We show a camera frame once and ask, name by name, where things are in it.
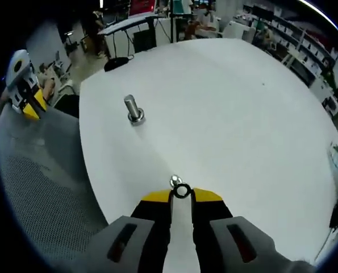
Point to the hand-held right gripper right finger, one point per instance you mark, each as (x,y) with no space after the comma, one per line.
(214,227)

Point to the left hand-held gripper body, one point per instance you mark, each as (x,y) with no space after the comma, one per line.
(18,66)

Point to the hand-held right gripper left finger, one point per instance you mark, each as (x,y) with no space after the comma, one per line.
(151,227)

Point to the small metal washer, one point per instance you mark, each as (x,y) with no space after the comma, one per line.
(182,190)

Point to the thin threaded stud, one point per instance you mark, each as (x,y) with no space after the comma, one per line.
(174,179)

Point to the thick threaded stud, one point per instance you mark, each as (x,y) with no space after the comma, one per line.
(134,111)

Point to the grey mesh chair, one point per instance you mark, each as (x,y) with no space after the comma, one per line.
(43,185)

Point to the small black object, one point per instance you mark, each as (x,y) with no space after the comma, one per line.
(117,63)

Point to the black-legged desk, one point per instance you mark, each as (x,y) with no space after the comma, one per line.
(129,25)

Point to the white storage shelf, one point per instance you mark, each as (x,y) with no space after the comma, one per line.
(299,37)

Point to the straight ceiling light strip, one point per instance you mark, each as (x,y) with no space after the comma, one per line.
(322,12)

